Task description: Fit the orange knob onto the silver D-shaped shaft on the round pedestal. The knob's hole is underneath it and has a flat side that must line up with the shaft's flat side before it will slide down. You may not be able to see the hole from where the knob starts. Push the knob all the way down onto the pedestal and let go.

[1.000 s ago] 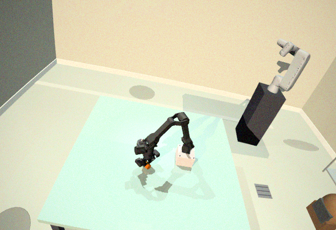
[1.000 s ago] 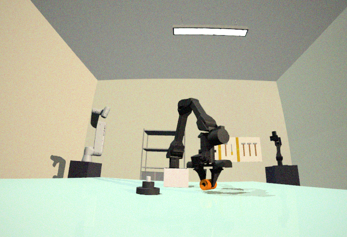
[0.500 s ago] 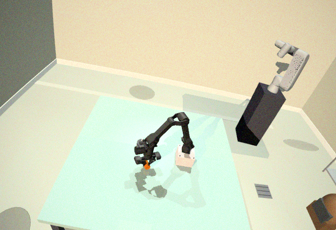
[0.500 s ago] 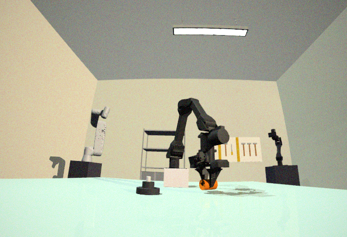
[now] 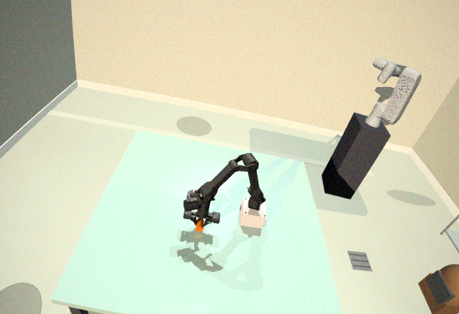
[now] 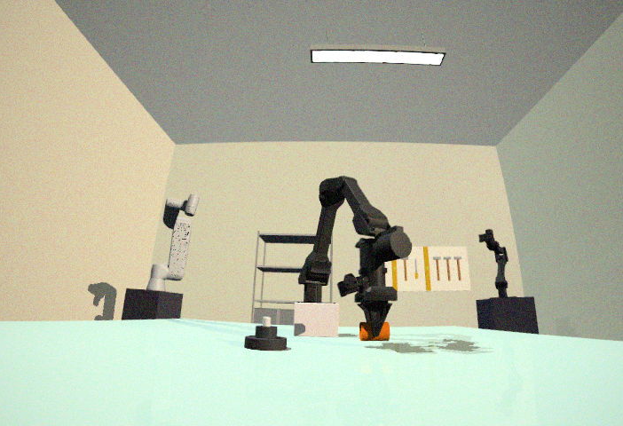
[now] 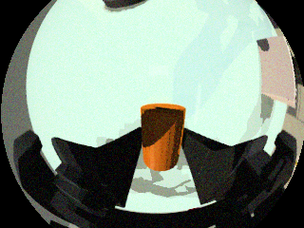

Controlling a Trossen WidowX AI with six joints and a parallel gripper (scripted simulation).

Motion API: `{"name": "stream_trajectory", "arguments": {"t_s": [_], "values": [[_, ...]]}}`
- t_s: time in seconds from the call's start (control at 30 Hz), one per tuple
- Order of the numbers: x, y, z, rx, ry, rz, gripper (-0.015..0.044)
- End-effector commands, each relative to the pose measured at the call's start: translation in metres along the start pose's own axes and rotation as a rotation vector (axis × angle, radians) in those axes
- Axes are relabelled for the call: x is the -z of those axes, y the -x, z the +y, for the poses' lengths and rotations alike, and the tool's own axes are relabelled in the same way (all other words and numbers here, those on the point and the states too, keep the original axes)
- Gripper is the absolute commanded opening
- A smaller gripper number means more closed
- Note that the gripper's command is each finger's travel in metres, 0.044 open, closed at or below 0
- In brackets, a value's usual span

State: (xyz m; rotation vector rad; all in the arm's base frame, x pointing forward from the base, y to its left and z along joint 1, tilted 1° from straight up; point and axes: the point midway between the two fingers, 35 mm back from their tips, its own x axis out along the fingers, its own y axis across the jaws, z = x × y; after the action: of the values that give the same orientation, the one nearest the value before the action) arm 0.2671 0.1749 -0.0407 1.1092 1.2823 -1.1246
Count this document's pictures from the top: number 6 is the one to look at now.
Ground orange knob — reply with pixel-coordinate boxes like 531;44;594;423
359;322;390;342

